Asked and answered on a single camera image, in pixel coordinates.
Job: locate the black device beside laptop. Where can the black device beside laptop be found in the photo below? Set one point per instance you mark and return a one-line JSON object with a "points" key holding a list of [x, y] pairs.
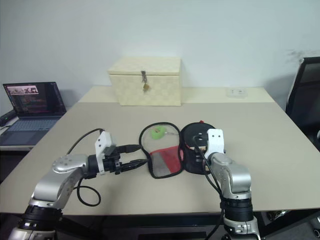
{"points": [[6, 118]]}

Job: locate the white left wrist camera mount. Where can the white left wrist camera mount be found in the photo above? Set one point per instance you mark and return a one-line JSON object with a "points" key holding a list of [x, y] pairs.
{"points": [[103, 140]]}

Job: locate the black paddle case with mesh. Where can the black paddle case with mesh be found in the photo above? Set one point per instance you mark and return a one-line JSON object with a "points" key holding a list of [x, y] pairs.
{"points": [[163, 162]]}

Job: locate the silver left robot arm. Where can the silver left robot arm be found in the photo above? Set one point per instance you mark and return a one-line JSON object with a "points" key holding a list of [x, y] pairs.
{"points": [[62, 165]]}

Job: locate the black office chair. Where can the black office chair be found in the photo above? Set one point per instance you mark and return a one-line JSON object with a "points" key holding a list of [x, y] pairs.
{"points": [[303, 100]]}

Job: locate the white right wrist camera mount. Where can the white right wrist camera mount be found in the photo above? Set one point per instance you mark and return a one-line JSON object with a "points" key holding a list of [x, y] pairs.
{"points": [[215, 140]]}

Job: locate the small brass padlock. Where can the small brass padlock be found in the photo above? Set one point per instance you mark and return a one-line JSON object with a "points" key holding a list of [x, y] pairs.
{"points": [[146, 87]]}

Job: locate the white table socket plate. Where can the white table socket plate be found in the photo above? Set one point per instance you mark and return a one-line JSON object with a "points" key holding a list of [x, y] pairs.
{"points": [[236, 92]]}

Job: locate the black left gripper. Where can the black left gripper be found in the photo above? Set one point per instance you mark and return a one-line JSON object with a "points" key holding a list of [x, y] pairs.
{"points": [[113, 163]]}

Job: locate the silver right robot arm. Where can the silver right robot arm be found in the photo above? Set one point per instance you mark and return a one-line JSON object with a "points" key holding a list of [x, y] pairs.
{"points": [[236, 180]]}

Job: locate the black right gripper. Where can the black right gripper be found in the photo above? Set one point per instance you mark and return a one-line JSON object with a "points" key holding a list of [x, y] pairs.
{"points": [[198, 142]]}

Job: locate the open dark laptop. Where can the open dark laptop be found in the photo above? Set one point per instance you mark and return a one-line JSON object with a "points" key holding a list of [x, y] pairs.
{"points": [[32, 107]]}

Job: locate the metal box latch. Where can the metal box latch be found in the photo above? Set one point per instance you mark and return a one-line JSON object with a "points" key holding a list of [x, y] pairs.
{"points": [[143, 75]]}

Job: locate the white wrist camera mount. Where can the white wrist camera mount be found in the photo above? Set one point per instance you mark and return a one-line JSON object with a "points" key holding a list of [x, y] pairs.
{"points": [[103, 140], [215, 140]]}

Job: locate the cream box with lid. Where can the cream box with lid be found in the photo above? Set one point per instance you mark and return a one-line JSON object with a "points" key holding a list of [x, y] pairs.
{"points": [[147, 95]]}

